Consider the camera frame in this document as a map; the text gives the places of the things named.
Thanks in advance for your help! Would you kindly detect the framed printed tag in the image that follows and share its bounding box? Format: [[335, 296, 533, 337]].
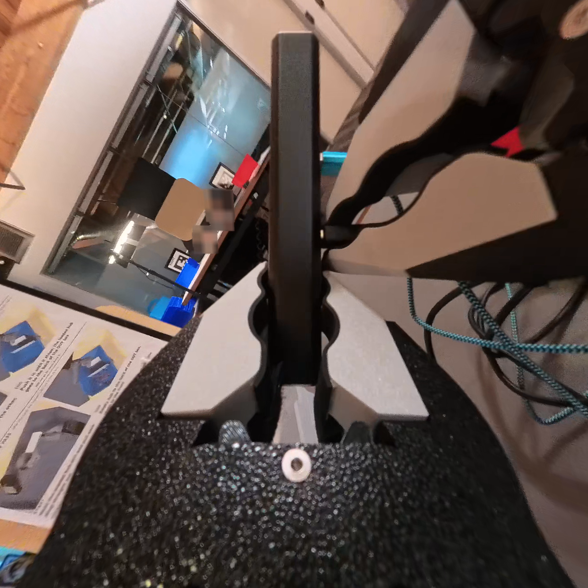
[[212, 162, 237, 190], [164, 248, 191, 274]]

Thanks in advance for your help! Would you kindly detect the stack of blue bins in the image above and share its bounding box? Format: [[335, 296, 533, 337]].
[[149, 294, 198, 327]]

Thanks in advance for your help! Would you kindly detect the instruction sign on stand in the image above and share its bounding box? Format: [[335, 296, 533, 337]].
[[0, 282, 182, 524]]

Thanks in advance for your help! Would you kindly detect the black usb hub cable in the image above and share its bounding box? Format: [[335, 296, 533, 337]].
[[425, 280, 588, 407]]

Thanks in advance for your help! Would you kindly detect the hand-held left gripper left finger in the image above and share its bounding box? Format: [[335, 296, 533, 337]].
[[160, 262, 276, 430]]

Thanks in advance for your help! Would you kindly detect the wall vent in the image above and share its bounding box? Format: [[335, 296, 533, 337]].
[[0, 220, 35, 263]]

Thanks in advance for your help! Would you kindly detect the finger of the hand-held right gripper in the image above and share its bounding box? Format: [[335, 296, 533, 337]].
[[323, 0, 483, 228], [323, 153, 588, 283]]

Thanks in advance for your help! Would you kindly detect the black light stand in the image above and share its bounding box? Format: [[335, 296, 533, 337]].
[[108, 220, 189, 292]]

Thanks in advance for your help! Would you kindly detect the wooden table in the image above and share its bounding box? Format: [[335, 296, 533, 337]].
[[181, 152, 272, 306]]

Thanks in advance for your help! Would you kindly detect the blue bin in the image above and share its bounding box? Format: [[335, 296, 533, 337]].
[[177, 259, 200, 292]]

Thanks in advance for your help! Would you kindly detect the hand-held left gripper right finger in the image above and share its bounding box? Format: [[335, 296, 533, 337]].
[[322, 270, 431, 432]]

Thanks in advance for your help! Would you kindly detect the black usb hub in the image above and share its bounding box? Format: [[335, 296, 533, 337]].
[[269, 31, 323, 386]]

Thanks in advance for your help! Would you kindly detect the tan sign board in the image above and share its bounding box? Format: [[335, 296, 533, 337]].
[[155, 178, 212, 242]]

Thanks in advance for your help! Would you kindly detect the small red bin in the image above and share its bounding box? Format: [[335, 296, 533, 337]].
[[232, 154, 260, 188]]

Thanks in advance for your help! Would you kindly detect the teal braided cable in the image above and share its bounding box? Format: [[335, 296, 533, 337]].
[[320, 152, 588, 425]]

